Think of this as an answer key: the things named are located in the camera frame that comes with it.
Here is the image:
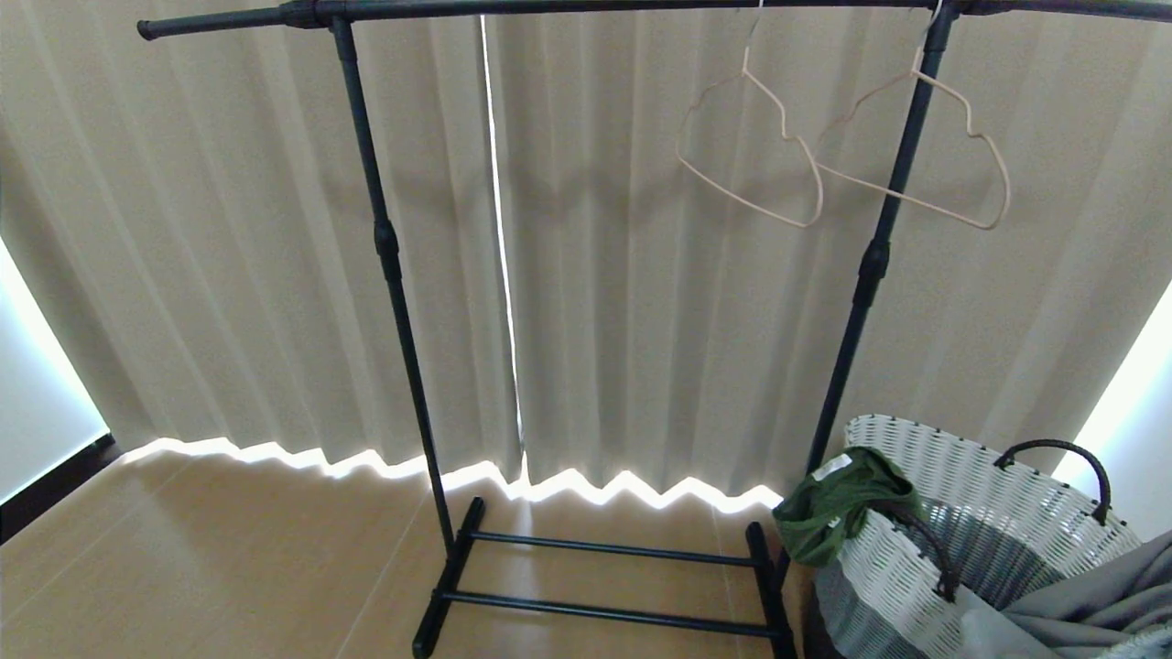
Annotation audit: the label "pink clothes hanger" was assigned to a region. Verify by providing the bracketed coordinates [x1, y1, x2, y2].
[813, 0, 1012, 231]
[675, 0, 824, 229]

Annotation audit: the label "green shirt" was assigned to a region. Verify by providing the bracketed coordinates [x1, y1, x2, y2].
[773, 447, 926, 568]

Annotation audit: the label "pale grey shorts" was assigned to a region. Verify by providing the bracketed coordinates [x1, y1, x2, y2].
[957, 529, 1172, 659]

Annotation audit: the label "black clothes rack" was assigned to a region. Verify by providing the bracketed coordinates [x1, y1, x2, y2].
[136, 0, 1172, 659]

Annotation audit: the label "white laundry basket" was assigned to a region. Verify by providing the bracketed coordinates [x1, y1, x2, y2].
[806, 414, 1145, 659]

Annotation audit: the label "beige curtain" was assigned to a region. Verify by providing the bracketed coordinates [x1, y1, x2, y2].
[0, 0, 1172, 510]

